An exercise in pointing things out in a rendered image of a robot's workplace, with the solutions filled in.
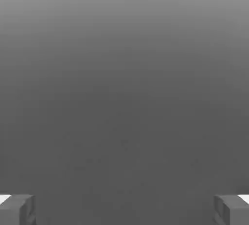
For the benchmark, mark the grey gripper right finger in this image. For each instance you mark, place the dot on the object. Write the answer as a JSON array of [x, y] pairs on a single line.
[[233, 209]]

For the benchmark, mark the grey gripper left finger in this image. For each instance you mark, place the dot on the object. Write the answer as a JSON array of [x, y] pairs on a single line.
[[15, 209]]

